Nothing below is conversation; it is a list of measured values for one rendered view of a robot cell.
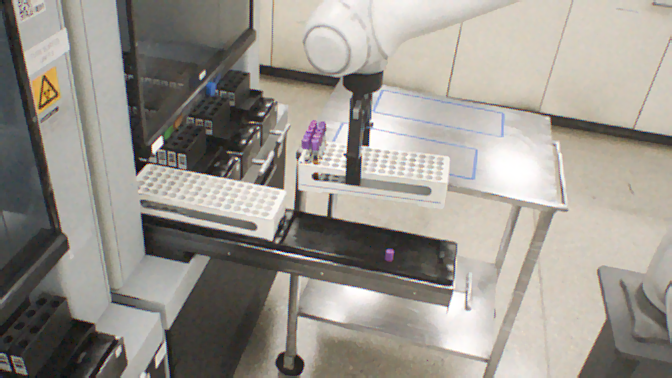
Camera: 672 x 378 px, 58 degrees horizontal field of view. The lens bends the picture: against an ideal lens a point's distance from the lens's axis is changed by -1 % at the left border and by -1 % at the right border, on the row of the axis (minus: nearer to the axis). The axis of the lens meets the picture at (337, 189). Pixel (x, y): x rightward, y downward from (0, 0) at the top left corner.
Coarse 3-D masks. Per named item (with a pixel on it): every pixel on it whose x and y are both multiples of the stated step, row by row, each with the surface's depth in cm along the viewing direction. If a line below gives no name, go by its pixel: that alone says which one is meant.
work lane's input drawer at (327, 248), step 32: (160, 224) 119; (192, 224) 118; (288, 224) 121; (320, 224) 124; (352, 224) 123; (224, 256) 119; (256, 256) 117; (288, 256) 116; (320, 256) 115; (352, 256) 117; (384, 256) 118; (416, 256) 119; (448, 256) 117; (384, 288) 115; (416, 288) 113; (448, 288) 112
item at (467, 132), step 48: (336, 96) 168; (384, 96) 171; (432, 96) 173; (384, 144) 149; (432, 144) 151; (480, 144) 153; (528, 144) 155; (480, 192) 136; (528, 192) 137; (336, 288) 184; (480, 288) 189; (288, 336) 179; (384, 336) 172; (432, 336) 171; (480, 336) 173
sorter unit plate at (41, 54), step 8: (64, 32) 81; (48, 40) 78; (56, 40) 79; (64, 40) 81; (32, 48) 75; (40, 48) 76; (48, 48) 78; (56, 48) 80; (64, 48) 81; (32, 56) 75; (40, 56) 77; (48, 56) 78; (56, 56) 80; (32, 64) 75; (40, 64) 77; (32, 72) 76
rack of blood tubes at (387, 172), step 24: (336, 144) 128; (312, 168) 121; (336, 168) 121; (384, 168) 121; (408, 168) 122; (432, 168) 123; (336, 192) 124; (384, 192) 121; (408, 192) 124; (432, 192) 119
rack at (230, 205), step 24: (144, 168) 124; (168, 168) 125; (144, 192) 118; (168, 192) 118; (192, 192) 119; (216, 192) 120; (240, 192) 121; (264, 192) 122; (168, 216) 119; (192, 216) 122; (216, 216) 122; (240, 216) 115; (264, 216) 116
